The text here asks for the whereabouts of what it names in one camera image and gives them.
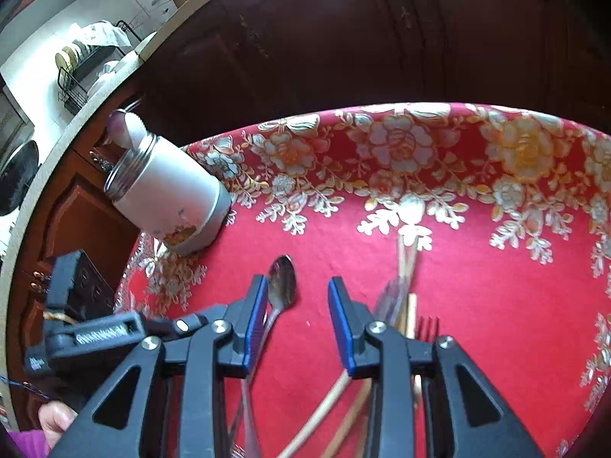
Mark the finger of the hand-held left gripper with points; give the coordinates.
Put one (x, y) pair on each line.
(179, 327)

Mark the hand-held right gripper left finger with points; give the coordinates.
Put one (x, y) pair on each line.
(255, 329)

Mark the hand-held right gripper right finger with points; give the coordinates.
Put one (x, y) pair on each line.
(341, 329)

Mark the silver metal fork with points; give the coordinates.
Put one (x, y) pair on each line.
(389, 305)

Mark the silver metal spoon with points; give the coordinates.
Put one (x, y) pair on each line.
(282, 281)

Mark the pale wooden chopstick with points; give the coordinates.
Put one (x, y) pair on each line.
(320, 410)

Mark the dark metal fork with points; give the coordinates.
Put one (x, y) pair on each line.
(427, 329)

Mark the white cylindrical utensil holder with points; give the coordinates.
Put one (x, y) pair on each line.
(176, 191)

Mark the person's left forearm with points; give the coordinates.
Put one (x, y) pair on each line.
(24, 446)

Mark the person's left hand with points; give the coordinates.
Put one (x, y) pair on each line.
(55, 420)

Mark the black pan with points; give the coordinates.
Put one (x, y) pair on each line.
(19, 176)

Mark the red floral tablecloth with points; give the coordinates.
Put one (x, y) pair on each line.
(477, 296)

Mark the grey countertop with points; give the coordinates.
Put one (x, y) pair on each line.
(71, 124)

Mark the white spoon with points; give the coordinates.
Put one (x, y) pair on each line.
(129, 129)

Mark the white bowls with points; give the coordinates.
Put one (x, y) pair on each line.
(114, 69)

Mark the black dish rack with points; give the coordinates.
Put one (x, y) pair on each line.
(90, 64)

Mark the cream plates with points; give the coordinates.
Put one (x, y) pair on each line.
(67, 57)

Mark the white cloth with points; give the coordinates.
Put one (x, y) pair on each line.
(102, 33)

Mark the dark wooden cabinet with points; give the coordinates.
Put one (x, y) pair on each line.
(382, 33)

